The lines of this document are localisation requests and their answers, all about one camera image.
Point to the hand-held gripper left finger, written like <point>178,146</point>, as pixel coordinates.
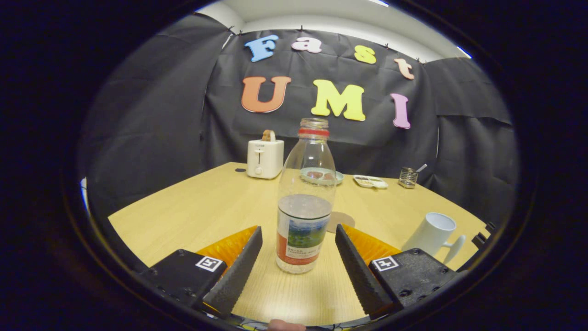
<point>236,278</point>

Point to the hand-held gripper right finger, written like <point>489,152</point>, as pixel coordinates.
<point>358,276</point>

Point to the round brown coaster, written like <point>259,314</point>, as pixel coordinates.
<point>342,221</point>

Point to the clear plastic juice bottle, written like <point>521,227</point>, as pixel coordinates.
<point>303,239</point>

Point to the white cup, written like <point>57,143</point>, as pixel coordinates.
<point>432,234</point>

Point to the wooden table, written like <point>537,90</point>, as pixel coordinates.
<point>206,207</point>

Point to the white rectangular food tray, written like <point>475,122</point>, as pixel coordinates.
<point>370,182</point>

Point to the pale green plate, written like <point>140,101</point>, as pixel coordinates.
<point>339,178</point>

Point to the small glass holder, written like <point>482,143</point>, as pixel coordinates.
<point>407,178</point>

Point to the white toaster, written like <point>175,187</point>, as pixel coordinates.
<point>265,158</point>

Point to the metal spoon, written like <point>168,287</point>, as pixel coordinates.
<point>421,168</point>

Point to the small black clamp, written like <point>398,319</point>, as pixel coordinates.
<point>480,239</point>

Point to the brown bread slice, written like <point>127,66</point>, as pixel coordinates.
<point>268,135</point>

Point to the black backdrop cloth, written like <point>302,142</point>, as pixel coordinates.
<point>161,115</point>

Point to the small ceiling light panel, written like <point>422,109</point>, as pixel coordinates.
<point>464,52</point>

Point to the large ceiling light panel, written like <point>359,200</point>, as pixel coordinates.
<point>377,2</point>

